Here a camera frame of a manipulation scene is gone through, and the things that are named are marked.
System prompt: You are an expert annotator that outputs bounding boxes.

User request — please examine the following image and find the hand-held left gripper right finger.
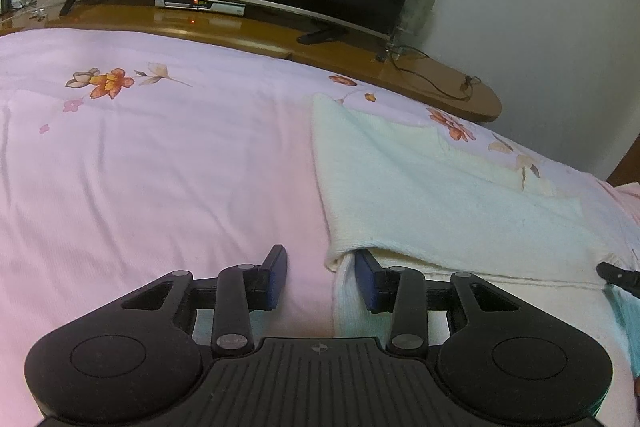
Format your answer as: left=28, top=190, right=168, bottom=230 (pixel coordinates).
left=353, top=249, right=521, bottom=355

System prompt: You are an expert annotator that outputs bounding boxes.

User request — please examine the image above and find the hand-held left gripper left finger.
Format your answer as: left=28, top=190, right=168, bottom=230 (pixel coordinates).
left=120, top=244, right=290, bottom=358

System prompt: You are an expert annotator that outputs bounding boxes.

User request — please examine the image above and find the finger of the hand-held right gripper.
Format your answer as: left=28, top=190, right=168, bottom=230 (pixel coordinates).
left=596, top=261, right=640, bottom=297

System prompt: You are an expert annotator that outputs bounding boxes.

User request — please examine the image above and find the white towel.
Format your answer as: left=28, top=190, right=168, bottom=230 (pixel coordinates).
left=311, top=93, right=640, bottom=339

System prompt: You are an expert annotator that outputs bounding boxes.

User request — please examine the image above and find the pink floral bed sheet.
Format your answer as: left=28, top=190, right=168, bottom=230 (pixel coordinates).
left=0, top=27, right=640, bottom=427

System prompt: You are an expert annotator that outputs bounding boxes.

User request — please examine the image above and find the wooden television cabinet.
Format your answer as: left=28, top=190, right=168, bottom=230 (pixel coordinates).
left=0, top=0, right=502, bottom=124

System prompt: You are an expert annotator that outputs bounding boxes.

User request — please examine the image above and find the silver set-top box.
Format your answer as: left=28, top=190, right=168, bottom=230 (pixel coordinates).
left=155, top=0, right=247, bottom=16

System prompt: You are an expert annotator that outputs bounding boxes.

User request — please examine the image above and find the clear glass vase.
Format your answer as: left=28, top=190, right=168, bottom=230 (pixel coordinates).
left=396, top=0, right=443, bottom=40

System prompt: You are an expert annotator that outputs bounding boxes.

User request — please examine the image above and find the black cable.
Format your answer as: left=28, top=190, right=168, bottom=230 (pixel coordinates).
left=376, top=39, right=483, bottom=102

